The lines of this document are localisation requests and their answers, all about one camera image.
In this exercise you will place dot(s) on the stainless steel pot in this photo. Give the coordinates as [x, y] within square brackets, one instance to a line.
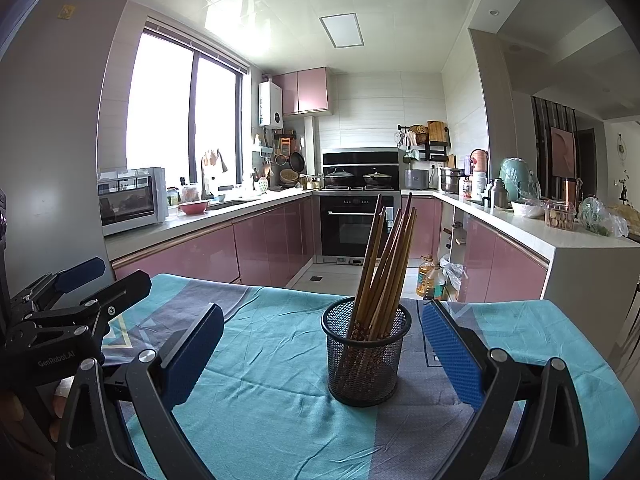
[451, 181]

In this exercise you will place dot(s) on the kitchen window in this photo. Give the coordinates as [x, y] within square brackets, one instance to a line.
[160, 105]

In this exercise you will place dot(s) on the pink kettle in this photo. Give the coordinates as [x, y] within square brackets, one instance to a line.
[479, 165]

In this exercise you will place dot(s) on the bundle of wooden chopsticks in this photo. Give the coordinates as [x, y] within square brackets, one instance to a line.
[385, 270]

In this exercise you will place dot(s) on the black mesh utensil holder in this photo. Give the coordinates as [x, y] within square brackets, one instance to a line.
[365, 375]

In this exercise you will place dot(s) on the pink base cabinets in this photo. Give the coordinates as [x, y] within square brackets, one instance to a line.
[260, 245]
[500, 267]

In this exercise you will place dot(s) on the white toaster oven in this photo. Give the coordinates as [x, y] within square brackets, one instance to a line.
[159, 195]

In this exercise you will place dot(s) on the grey rice cooker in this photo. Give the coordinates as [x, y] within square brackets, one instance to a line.
[416, 180]

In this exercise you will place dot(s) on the copper tumbler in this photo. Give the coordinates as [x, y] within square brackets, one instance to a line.
[572, 191]

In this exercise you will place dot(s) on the black lidded pot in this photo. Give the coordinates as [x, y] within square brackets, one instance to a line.
[377, 178]
[339, 178]

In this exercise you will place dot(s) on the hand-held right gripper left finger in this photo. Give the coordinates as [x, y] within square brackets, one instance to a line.
[197, 355]

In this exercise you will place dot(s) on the pink upper cabinet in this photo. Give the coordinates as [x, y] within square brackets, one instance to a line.
[310, 91]

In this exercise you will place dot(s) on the wall picture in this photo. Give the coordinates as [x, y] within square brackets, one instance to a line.
[563, 151]

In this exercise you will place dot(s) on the wall rack with cutting boards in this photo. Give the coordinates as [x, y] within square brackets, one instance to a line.
[436, 139]

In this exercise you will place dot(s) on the pink bowl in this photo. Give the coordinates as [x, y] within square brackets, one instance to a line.
[193, 207]

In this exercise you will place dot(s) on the built-in black oven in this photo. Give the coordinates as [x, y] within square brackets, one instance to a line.
[345, 225]

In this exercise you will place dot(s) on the plastic bag of greens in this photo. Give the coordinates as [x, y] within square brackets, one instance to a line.
[597, 219]

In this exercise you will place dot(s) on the sink faucet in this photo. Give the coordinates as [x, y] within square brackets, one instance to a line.
[206, 177]

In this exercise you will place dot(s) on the hanging frying pan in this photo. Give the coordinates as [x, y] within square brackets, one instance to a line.
[297, 161]

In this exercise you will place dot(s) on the white plastic bag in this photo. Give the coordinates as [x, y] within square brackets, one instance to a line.
[453, 272]

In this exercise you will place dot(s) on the steel thermos flask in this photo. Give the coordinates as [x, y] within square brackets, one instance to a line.
[498, 195]

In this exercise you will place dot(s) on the black range hood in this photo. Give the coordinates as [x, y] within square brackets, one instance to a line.
[360, 158]

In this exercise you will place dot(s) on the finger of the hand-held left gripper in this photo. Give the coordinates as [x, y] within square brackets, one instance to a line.
[80, 270]
[125, 287]

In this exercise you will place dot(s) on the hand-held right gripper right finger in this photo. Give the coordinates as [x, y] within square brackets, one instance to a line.
[450, 355]

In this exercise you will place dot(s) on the white water heater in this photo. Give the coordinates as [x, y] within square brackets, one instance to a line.
[271, 104]

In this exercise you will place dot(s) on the grey refrigerator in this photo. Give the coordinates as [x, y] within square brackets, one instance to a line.
[55, 160]

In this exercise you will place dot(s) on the woven basket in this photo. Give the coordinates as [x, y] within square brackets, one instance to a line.
[289, 176]

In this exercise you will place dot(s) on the teal and grey tablecloth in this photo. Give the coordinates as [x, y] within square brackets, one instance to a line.
[280, 350]

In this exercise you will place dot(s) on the white bowl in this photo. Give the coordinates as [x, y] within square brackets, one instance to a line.
[527, 211]

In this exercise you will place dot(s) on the green air fryer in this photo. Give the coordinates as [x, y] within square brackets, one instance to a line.
[516, 177]

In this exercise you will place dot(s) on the ceiling light panel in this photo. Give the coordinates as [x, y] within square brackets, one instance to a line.
[341, 30]

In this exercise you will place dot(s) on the clear box of eggs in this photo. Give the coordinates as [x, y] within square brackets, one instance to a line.
[560, 217]

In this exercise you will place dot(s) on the person's left hand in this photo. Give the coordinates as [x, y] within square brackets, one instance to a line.
[30, 425]

